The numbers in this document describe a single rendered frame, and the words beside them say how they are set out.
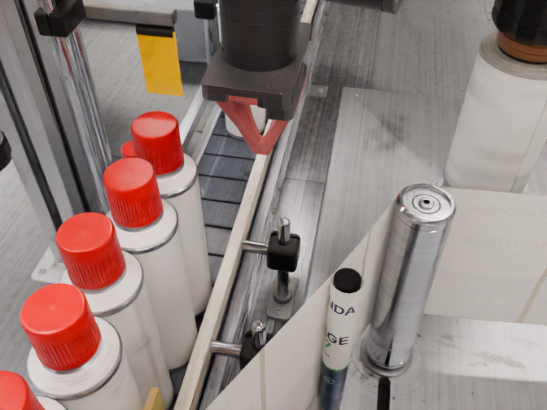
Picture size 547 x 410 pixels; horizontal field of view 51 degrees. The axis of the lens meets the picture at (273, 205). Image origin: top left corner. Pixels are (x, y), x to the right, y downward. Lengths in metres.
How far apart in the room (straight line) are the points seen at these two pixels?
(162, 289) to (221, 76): 0.16
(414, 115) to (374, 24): 0.35
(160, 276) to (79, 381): 0.11
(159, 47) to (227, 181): 0.25
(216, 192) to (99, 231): 0.32
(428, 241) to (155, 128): 0.20
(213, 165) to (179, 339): 0.27
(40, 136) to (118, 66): 0.47
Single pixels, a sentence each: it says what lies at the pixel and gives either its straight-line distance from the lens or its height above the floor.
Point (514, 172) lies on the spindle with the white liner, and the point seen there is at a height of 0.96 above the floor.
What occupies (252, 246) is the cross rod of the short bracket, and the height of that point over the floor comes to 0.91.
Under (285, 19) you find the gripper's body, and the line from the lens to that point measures 0.41.
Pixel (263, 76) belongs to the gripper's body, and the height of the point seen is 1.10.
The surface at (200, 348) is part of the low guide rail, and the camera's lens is 0.48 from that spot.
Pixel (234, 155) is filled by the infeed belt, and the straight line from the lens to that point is 0.69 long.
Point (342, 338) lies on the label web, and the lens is 0.36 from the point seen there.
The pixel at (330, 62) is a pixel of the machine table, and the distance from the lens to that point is 0.97.
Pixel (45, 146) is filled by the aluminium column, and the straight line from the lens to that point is 0.54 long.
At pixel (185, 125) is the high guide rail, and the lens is 0.61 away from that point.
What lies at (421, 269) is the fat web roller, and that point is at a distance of 0.40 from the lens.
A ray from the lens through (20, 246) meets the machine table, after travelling 0.71.
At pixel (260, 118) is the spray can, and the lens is 0.70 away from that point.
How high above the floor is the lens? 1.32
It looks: 45 degrees down
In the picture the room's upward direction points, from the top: straight up
